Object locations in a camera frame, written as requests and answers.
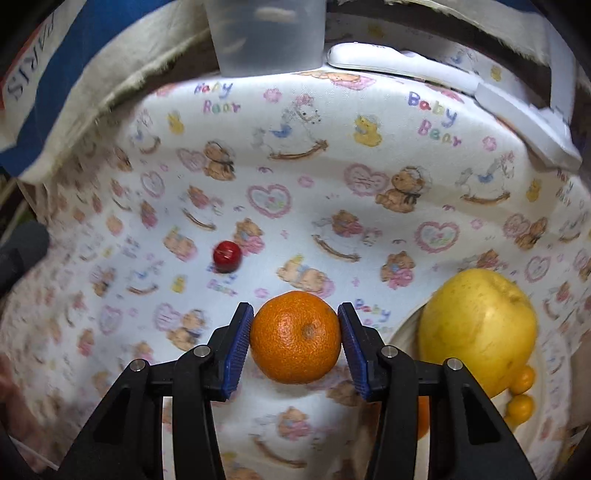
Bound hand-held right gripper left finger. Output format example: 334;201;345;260
55;302;256;480

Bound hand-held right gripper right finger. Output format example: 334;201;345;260
338;302;536;480

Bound orange mandarin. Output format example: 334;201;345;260
416;394;431;439
249;291;343;385

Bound large yellow apple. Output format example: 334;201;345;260
418;269;539;400

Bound small orange kumquat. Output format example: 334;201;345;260
510;364;536;395

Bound yellow cherry tomato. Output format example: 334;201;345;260
503;394;535;425

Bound cream round plate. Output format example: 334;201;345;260
387;307;583;480

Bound person's left forearm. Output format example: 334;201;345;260
0;355;47;467

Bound small red fruit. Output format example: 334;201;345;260
212;240;243;274

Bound striped cream cloth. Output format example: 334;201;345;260
0;0;591;181

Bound white desk lamp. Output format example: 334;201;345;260
475;83;583;169

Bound white oblong device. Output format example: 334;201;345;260
326;42;483;95

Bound clear plastic lidded container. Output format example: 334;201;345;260
203;0;326;77

